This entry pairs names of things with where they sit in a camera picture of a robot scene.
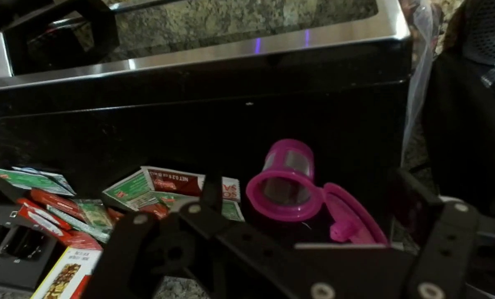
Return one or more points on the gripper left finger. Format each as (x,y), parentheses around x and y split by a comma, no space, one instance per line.
(127,257)

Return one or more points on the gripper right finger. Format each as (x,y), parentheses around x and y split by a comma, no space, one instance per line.
(444,249)

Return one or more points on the yellow white snack box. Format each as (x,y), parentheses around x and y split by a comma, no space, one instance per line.
(67,274)

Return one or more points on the green white sauce packet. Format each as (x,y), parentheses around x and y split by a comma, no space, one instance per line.
(129,189)

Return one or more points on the heap of sauce packets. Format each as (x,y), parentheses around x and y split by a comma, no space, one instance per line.
(60,207)

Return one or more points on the red white sauce packet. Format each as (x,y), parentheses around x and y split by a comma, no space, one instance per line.
(177,182)

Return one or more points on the black slotted holder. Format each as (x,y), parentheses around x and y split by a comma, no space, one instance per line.
(11,253)

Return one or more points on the black appliance with mesh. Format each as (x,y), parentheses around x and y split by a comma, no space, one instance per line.
(467,133)

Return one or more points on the black appliance with steel trim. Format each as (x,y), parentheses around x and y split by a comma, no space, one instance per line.
(214,124)

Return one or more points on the clear plastic bag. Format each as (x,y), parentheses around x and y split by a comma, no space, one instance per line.
(420,83)

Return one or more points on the pink reusable coffee filter pod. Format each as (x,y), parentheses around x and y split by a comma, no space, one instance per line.
(287,191)

